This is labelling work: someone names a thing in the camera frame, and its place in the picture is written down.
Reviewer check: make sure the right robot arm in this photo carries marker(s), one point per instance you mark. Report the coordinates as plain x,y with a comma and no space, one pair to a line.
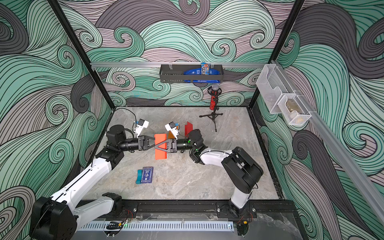
241,168

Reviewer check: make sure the white slotted cable duct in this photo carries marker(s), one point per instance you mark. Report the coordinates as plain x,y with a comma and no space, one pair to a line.
161,226

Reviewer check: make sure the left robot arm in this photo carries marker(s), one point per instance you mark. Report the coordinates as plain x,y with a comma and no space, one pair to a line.
59,217

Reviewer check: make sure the clear plastic bin small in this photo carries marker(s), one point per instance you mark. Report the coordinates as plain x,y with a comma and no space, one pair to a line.
294,113

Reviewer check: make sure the red square paper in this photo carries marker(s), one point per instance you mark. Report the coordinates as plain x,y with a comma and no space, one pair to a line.
160,155
188,129

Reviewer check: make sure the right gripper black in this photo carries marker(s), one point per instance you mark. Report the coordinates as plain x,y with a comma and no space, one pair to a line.
173,144

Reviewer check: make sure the clear plastic bin large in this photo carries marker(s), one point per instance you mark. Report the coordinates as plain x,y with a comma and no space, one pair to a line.
272,85

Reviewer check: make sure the black wall shelf basket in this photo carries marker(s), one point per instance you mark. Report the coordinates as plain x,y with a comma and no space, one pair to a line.
175,74

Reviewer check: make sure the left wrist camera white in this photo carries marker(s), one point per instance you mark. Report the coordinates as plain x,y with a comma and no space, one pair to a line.
141,124

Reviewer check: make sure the teal small block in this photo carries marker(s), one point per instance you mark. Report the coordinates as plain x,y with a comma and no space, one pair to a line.
139,177

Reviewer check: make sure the aluminium rail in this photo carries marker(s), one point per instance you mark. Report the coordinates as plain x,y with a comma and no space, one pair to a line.
136,64
338,149

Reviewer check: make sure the aluminium rail right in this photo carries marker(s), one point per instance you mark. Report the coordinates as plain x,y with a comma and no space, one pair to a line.
338,149

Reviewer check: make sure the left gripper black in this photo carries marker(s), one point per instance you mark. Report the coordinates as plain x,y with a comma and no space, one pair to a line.
143,144

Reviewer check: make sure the blue card box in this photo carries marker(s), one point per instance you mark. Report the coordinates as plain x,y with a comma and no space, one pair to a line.
147,175

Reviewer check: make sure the blue snack package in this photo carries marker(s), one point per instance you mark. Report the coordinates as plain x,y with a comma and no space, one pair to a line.
205,69

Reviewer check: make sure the black front base frame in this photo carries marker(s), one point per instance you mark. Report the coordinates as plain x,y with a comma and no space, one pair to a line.
219,208

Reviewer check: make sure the black mini tripod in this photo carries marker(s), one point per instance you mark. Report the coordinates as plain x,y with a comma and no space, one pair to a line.
213,115

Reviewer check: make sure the aluminium rail back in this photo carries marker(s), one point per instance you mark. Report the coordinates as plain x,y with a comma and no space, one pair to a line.
136,64

